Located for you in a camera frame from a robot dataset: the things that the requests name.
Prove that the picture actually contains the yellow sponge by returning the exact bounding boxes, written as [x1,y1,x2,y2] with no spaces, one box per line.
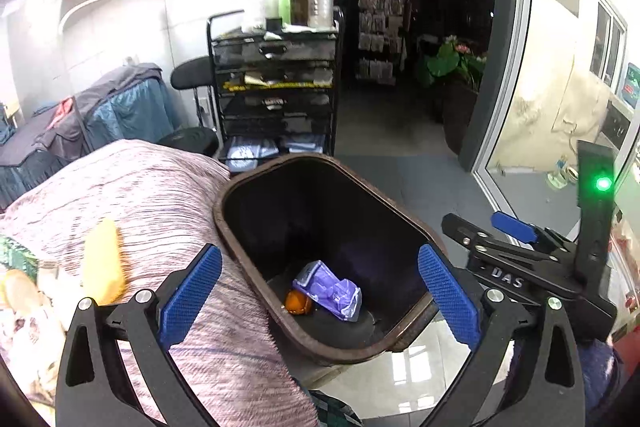
[82,219,126,306]

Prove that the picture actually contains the purple plastic bag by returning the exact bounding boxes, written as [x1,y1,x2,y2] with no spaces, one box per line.
[293,260,362,322]

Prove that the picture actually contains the orange fruit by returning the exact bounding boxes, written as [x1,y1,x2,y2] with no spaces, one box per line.
[284,289,314,315]

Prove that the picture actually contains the dark brown trash bin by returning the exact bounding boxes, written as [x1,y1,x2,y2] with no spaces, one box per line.
[213,154,446,365]

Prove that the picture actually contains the green patterned package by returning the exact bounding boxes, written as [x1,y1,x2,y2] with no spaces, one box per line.
[0,235,39,282]

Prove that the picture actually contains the potted green plant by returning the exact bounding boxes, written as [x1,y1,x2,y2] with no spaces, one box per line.
[425,35,487,92]

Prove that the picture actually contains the purple striped bed cover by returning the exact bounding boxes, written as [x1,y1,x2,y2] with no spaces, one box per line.
[1,140,318,426]

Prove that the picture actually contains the black mesh drawer cart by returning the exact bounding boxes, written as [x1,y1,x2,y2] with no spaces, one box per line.
[206,8,344,176]

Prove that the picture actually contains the blue covered massage bed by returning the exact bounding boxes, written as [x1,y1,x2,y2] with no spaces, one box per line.
[1,63,180,209]

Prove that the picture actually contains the clear plastic bottle red cap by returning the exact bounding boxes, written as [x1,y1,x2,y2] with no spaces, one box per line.
[309,0,333,29]

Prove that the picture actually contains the dark brown glass bottle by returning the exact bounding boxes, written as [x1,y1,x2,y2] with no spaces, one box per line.
[290,0,309,26]

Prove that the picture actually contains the black round stool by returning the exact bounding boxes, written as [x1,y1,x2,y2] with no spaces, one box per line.
[158,56,220,158]

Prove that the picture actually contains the white floor lamp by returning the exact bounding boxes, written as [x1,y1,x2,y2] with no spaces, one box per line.
[58,0,154,148]

